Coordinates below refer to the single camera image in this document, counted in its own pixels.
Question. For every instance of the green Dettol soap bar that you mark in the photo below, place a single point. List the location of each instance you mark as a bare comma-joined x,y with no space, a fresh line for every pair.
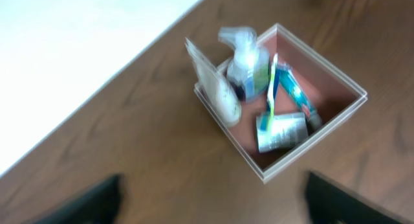
284,131

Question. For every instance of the small green toothpaste tube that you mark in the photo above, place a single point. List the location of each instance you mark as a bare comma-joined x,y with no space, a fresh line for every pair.
298,96

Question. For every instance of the clear pump sanitizer bottle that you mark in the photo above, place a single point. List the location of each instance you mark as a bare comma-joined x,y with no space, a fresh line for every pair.
248,70

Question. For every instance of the white cream tube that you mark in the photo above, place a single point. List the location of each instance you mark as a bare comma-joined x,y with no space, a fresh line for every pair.
218,90

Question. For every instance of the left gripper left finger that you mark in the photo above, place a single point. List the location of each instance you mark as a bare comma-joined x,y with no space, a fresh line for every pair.
99,204

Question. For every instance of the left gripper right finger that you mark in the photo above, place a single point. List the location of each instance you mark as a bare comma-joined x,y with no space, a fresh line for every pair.
329,202

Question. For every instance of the green white toothbrush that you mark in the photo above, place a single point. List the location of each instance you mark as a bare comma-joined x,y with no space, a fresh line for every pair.
267,118

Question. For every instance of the white box pink interior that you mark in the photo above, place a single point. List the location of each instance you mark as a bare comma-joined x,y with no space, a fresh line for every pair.
332,92

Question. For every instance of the blue disposable razor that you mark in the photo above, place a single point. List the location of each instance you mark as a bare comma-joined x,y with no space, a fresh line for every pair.
272,89

